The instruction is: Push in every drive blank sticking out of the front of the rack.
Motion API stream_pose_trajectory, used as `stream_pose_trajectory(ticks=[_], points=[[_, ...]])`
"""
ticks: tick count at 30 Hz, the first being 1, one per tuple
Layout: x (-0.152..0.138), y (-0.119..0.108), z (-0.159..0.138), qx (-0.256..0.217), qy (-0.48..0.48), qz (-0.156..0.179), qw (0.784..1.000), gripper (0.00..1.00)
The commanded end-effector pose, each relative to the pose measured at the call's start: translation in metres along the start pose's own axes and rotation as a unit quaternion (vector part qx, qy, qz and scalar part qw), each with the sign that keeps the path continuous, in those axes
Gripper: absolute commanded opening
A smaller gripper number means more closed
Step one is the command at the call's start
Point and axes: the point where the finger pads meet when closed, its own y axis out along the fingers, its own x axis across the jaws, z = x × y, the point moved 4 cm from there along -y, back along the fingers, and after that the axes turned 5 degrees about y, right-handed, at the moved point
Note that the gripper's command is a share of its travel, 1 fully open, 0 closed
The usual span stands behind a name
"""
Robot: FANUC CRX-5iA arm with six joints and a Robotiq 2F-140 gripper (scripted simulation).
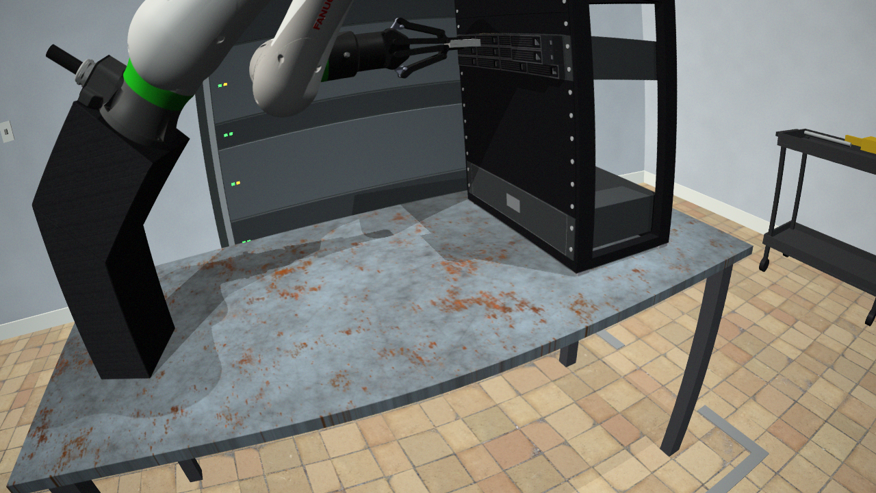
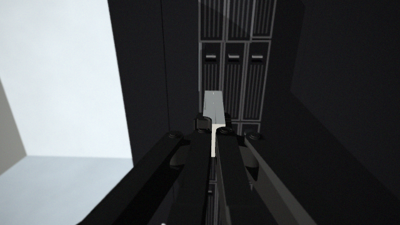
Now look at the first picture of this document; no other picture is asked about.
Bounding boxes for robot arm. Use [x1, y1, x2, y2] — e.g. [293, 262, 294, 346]
[46, 0, 359, 149]

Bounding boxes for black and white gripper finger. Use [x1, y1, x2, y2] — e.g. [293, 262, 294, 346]
[391, 18, 480, 45]
[394, 42, 481, 78]

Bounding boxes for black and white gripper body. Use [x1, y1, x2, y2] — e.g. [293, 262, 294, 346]
[355, 28, 410, 72]

